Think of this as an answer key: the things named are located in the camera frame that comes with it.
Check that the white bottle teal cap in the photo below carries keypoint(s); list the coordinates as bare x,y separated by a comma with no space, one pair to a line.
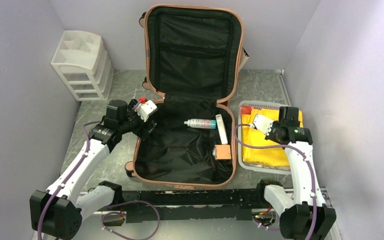
198,123

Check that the white plastic drawer organizer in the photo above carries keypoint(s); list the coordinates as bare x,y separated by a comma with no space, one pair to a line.
83,64

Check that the white flat book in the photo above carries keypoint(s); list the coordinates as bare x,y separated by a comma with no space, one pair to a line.
221,129

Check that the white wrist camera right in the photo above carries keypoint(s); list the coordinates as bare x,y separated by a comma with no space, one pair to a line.
263,124

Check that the white plastic mesh basket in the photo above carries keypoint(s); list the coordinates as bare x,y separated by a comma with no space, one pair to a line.
252,166

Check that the red garment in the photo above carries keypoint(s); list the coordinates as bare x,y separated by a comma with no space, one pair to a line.
246,110

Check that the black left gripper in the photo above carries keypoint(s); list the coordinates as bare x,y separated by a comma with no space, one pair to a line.
141,131

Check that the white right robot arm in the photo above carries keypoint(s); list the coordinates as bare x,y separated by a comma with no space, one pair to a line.
305,215

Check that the pink hard-shell suitcase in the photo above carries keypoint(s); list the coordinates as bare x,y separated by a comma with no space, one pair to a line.
192,62

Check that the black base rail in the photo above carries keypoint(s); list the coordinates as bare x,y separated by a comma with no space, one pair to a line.
151,205

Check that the yellow garment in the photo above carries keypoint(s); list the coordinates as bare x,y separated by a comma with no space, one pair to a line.
272,157

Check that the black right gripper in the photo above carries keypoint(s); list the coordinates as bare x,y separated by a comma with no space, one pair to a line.
270,136

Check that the small brown cardboard box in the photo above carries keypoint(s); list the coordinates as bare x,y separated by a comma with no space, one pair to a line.
222,152

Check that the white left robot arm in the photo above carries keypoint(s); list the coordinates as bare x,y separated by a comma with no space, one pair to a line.
60,210

